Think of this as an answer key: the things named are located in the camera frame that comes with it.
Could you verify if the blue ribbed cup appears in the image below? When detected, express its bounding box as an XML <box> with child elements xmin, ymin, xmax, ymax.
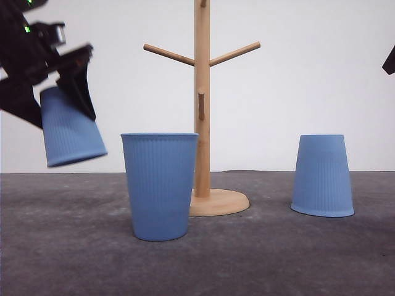
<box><xmin>291</xmin><ymin>134</ymin><xmax>355</xmax><ymax>217</ymax></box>
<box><xmin>40</xmin><ymin>86</ymin><xmax>108</xmax><ymax>168</ymax></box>
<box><xmin>121</xmin><ymin>133</ymin><xmax>199</xmax><ymax>241</ymax></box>

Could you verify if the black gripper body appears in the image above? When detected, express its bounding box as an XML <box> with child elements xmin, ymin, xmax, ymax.
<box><xmin>381</xmin><ymin>45</ymin><xmax>395</xmax><ymax>75</ymax></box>
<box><xmin>0</xmin><ymin>22</ymin><xmax>94</xmax><ymax>84</ymax></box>

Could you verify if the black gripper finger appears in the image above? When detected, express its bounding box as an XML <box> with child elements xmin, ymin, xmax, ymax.
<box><xmin>57</xmin><ymin>61</ymin><xmax>96</xmax><ymax>121</ymax></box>
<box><xmin>0</xmin><ymin>81</ymin><xmax>43</xmax><ymax>129</ymax></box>

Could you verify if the wooden cup tree stand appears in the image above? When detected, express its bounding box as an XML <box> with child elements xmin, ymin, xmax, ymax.
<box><xmin>144</xmin><ymin>0</ymin><xmax>261</xmax><ymax>216</ymax></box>

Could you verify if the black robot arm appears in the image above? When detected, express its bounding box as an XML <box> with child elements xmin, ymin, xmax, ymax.
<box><xmin>0</xmin><ymin>0</ymin><xmax>96</xmax><ymax>129</ymax></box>

